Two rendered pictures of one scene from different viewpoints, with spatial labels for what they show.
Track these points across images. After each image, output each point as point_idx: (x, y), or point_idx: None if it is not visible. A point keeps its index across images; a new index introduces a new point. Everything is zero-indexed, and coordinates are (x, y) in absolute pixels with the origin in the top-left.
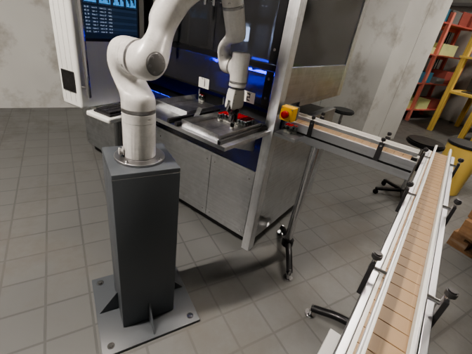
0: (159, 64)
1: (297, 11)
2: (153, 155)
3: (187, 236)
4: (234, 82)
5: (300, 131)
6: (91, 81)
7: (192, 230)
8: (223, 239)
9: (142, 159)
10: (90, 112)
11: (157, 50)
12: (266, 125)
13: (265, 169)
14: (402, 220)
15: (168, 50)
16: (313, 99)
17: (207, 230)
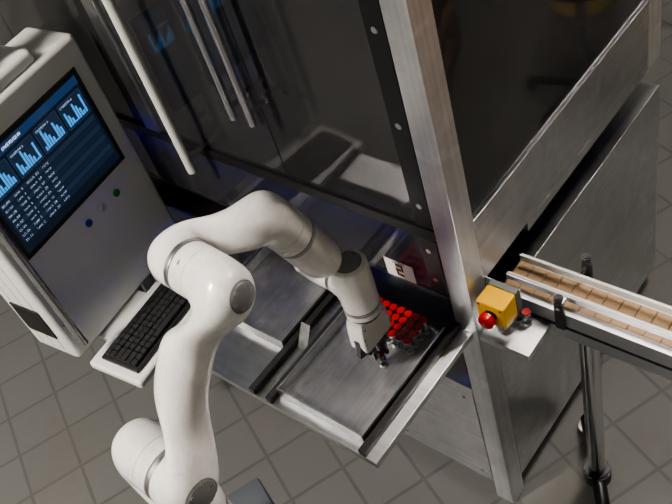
0: (207, 495)
1: (436, 155)
2: None
3: (377, 493)
4: (354, 316)
5: (542, 315)
6: (73, 304)
7: (382, 472)
8: (454, 481)
9: None
10: (99, 364)
11: (195, 481)
12: (459, 322)
13: (489, 389)
14: None
15: (210, 453)
16: (568, 170)
17: (416, 465)
